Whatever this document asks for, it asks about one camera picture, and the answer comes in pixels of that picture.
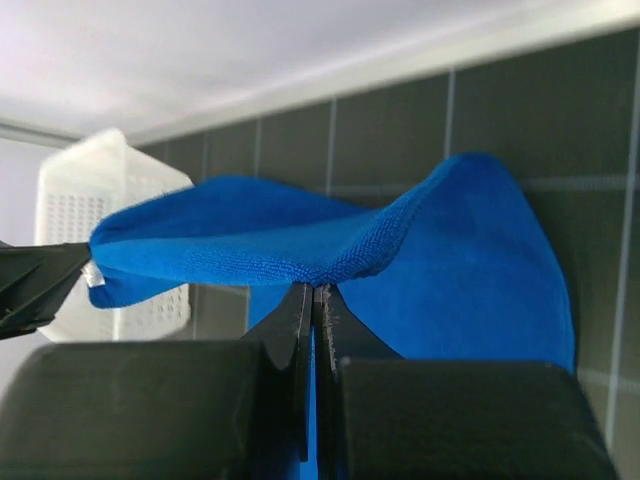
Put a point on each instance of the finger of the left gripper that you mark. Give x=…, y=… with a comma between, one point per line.
x=35, y=281

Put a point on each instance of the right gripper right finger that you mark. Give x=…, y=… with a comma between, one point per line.
x=381, y=416

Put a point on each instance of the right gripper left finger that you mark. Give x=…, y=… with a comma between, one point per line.
x=233, y=409

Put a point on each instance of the blue microfiber towel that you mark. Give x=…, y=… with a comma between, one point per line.
x=457, y=267

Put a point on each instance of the black grid mat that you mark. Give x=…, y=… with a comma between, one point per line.
x=564, y=122

